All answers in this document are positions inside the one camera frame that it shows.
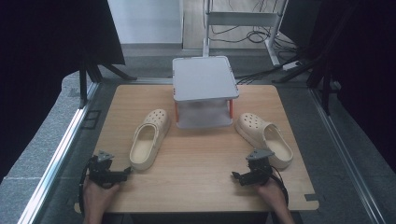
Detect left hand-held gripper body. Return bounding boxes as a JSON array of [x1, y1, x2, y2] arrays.
[[88, 150, 121, 189]]

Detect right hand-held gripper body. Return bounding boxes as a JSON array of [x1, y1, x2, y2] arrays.
[[244, 147, 276, 187]]

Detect cream foam clog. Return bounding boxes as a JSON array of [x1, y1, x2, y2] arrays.
[[234, 112, 294, 171], [129, 108, 172, 172]]

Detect grey two-tier shoe rack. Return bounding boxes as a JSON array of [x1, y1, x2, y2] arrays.
[[172, 55, 241, 130]]

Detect person's left hand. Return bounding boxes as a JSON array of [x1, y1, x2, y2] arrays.
[[82, 177, 121, 210]]

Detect black floor socket cover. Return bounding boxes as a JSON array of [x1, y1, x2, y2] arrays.
[[80, 109, 103, 131]]

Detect black tripod stand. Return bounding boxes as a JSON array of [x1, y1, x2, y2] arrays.
[[273, 46, 341, 117], [78, 59, 138, 110]]

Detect white power strip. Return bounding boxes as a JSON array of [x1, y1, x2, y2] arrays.
[[281, 60, 304, 71]]

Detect black curtain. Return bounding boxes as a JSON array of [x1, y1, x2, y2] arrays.
[[278, 0, 396, 175], [0, 0, 126, 183]]

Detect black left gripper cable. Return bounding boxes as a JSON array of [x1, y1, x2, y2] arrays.
[[78, 157, 94, 217]]

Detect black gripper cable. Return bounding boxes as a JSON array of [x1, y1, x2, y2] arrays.
[[270, 165, 290, 207], [78, 157, 94, 217]]

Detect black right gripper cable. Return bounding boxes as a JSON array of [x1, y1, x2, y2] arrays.
[[270, 165, 290, 207]]

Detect aluminium floor rail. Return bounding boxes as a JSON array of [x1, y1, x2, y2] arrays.
[[17, 81, 101, 224], [308, 88, 388, 224]]

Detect black floor cables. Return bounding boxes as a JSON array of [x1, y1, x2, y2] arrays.
[[210, 0, 302, 86]]

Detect white metal stand frame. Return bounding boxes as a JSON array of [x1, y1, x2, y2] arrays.
[[202, 0, 290, 68]]

